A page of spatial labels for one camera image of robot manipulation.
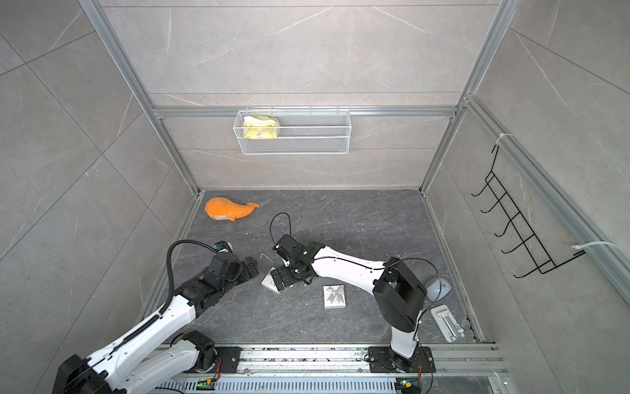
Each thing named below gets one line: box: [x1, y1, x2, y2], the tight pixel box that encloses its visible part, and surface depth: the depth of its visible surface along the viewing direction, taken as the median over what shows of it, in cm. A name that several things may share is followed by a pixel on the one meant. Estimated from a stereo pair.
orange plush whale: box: [205, 197, 261, 221], surface depth 106 cm
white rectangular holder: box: [429, 304, 466, 344], surface depth 80 cm
